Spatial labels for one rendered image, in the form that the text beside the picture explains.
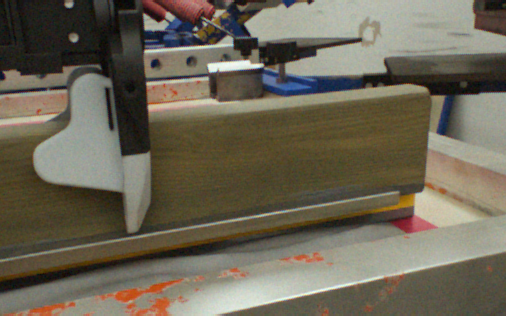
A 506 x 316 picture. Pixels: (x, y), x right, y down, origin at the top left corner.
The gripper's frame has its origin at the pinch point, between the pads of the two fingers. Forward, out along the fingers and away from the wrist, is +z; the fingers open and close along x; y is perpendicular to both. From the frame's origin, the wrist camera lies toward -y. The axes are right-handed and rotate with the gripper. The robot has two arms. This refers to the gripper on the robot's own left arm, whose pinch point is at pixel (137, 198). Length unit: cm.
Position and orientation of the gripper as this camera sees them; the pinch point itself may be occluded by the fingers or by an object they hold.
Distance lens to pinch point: 33.7
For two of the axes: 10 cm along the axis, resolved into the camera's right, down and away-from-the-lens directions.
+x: 3.1, 2.9, -9.1
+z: 0.4, 9.5, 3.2
